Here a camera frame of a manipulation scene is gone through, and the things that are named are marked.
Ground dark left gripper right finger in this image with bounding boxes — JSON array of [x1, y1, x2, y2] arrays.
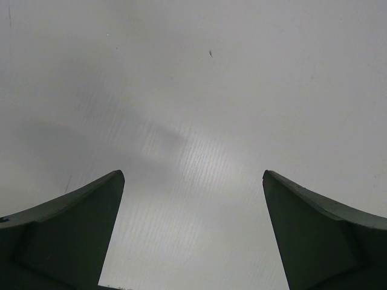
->
[[262, 170, 386, 289]]

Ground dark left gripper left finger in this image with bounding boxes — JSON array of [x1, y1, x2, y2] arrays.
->
[[1, 170, 125, 289]]

